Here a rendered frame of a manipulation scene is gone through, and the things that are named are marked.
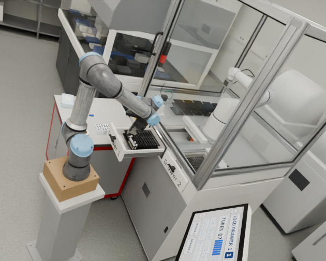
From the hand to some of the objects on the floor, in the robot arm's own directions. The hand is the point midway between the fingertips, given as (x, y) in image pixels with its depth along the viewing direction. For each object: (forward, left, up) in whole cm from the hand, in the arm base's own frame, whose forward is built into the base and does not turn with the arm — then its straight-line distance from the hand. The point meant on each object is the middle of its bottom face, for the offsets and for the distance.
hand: (128, 130), depth 184 cm
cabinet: (+60, -35, -99) cm, 121 cm away
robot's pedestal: (-49, -6, -95) cm, 107 cm away
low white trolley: (+8, +39, -97) cm, 105 cm away
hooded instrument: (+123, +131, -101) cm, 206 cm away
